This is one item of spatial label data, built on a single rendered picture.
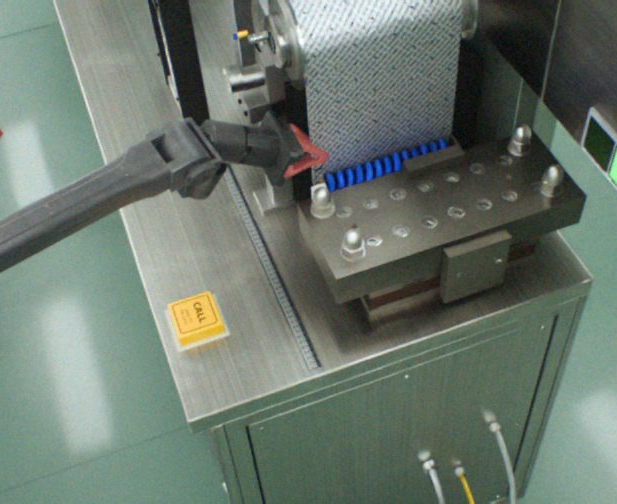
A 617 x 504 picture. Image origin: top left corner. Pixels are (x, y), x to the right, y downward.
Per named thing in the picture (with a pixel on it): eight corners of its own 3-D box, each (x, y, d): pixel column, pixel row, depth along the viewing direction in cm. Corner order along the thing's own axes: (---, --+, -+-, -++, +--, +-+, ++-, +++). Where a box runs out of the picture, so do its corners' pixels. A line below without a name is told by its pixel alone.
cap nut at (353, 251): (336, 247, 126) (335, 227, 122) (360, 240, 126) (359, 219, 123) (346, 266, 123) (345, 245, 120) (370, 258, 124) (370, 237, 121)
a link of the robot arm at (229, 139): (212, 140, 118) (203, 109, 121) (192, 173, 123) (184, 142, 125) (256, 147, 122) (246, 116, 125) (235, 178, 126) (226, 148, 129)
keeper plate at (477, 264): (438, 294, 134) (443, 248, 126) (496, 274, 136) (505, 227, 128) (445, 306, 133) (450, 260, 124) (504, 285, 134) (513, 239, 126)
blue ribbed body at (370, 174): (321, 186, 137) (320, 170, 134) (446, 147, 141) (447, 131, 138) (329, 201, 134) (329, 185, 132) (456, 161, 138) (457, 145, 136)
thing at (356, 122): (312, 184, 137) (306, 92, 122) (449, 142, 141) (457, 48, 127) (313, 186, 136) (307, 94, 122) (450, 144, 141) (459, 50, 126)
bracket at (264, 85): (251, 197, 151) (229, 53, 128) (286, 186, 152) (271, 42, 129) (260, 217, 148) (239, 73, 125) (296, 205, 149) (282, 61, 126)
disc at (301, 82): (270, 42, 132) (265, -38, 119) (273, 41, 132) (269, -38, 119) (304, 112, 124) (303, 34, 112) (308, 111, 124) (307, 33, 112)
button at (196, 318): (169, 313, 136) (166, 303, 134) (212, 299, 137) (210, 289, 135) (181, 348, 132) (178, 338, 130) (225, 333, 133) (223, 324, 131)
